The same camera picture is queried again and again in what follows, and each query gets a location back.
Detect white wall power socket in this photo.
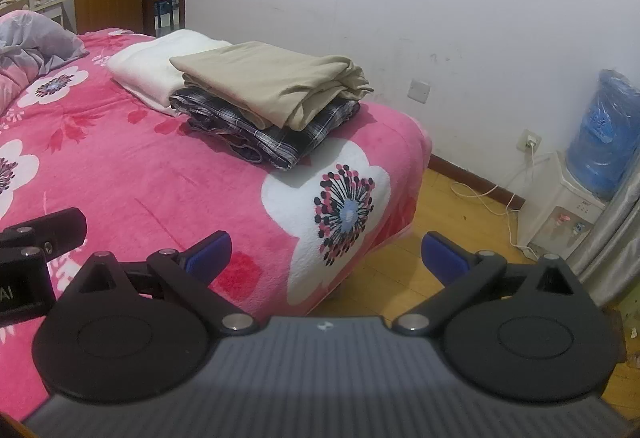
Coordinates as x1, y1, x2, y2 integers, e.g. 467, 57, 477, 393
517, 128, 543, 154

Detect pink floral blanket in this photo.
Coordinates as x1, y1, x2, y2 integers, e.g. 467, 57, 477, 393
0, 29, 433, 419

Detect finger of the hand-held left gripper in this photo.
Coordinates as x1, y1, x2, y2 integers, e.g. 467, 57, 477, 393
0, 207, 88, 264

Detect plaid garment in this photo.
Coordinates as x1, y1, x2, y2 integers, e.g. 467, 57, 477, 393
170, 88, 361, 169

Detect grey curtain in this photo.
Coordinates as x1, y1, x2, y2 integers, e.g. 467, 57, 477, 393
575, 178, 640, 309

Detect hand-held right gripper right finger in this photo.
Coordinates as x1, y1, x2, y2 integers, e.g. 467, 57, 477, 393
392, 231, 576, 335

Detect pink quilt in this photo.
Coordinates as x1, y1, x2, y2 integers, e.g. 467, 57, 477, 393
0, 10, 91, 119

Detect white wall switch plate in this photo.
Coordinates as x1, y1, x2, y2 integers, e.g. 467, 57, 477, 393
407, 79, 431, 104

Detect blue water bottle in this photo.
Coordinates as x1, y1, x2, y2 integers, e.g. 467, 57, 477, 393
565, 68, 640, 201

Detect white power cable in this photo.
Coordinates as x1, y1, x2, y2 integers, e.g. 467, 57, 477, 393
450, 151, 538, 261

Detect white folded cloth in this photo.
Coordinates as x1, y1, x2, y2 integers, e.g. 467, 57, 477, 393
107, 29, 233, 116

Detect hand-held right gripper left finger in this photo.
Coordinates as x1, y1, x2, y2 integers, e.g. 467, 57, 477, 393
75, 231, 258, 334

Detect beige pants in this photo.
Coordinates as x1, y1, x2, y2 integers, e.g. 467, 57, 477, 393
170, 41, 373, 129

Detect white water dispenser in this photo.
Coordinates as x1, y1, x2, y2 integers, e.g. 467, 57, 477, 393
517, 151, 608, 264

